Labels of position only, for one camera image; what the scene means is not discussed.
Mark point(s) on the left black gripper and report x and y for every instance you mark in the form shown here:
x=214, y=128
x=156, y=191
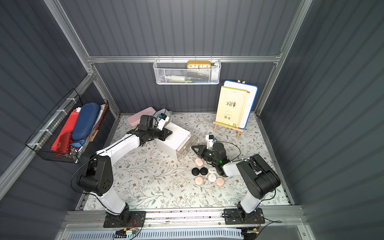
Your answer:
x=157, y=133

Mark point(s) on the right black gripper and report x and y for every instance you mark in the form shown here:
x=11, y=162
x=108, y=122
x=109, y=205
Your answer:
x=205, y=152

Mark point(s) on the white drawer cabinet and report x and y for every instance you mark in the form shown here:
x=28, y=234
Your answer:
x=174, y=145

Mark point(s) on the clear plastic drawer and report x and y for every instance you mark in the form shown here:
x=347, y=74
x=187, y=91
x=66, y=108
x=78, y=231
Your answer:
x=186, y=145

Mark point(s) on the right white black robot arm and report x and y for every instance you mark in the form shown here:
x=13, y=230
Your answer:
x=258, y=176

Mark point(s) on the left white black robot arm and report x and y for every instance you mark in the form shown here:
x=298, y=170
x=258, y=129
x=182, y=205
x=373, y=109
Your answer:
x=96, y=175

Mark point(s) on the pink earphone case upper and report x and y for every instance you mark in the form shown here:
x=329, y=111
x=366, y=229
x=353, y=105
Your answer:
x=199, y=162

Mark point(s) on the pink earphone case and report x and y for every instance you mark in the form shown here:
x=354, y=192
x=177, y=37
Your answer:
x=199, y=162
x=220, y=182
x=199, y=181

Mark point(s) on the grey-blue pencil case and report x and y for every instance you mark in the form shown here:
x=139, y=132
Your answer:
x=167, y=112

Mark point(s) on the black earphone case middle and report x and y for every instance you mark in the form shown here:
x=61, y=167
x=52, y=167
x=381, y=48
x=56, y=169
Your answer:
x=204, y=171

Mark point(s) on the black earphone case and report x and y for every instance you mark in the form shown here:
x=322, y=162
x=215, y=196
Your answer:
x=204, y=171
x=195, y=171

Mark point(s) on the black earphone case left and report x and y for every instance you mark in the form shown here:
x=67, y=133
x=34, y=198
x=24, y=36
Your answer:
x=195, y=171

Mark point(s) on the white earphone case open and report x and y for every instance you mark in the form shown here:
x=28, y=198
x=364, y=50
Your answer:
x=212, y=170

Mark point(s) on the white earphone case lower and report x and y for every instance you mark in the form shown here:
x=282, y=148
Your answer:
x=212, y=178

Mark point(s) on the pink earphone case lower left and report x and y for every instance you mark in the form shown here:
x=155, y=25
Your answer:
x=199, y=181

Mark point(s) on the pink pencil case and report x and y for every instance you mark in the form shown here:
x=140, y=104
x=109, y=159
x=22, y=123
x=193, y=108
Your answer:
x=134, y=120

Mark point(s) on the pink earphone case lower right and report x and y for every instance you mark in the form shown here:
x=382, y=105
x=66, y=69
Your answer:
x=220, y=182

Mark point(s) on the wooden easel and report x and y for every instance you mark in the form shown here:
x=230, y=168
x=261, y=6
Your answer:
x=229, y=126

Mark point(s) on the yellow booklet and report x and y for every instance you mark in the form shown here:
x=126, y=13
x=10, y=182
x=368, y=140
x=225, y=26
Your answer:
x=232, y=106

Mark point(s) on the yellow clock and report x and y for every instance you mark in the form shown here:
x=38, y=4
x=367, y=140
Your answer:
x=199, y=64

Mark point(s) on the blue-framed whiteboard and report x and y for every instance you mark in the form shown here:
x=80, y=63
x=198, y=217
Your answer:
x=252, y=90

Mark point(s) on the navy blue case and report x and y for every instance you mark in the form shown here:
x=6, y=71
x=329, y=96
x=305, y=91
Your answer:
x=85, y=122

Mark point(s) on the red folder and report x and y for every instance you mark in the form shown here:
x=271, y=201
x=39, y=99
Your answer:
x=64, y=139

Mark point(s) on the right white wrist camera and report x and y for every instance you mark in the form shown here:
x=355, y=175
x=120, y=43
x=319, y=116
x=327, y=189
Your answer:
x=210, y=141

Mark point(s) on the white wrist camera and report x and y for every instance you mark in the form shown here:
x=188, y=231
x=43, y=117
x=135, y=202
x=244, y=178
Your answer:
x=210, y=141
x=162, y=119

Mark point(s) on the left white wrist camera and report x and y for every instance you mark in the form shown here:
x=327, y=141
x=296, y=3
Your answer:
x=162, y=119

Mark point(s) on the white wire wall basket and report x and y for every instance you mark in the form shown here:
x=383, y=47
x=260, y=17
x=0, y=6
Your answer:
x=175, y=72

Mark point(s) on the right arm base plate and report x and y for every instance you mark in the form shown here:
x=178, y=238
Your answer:
x=237, y=217

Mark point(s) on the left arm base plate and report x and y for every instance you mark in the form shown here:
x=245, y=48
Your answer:
x=133, y=219

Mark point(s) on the black wire side basket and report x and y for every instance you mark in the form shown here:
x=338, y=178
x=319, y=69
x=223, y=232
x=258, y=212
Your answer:
x=42, y=140

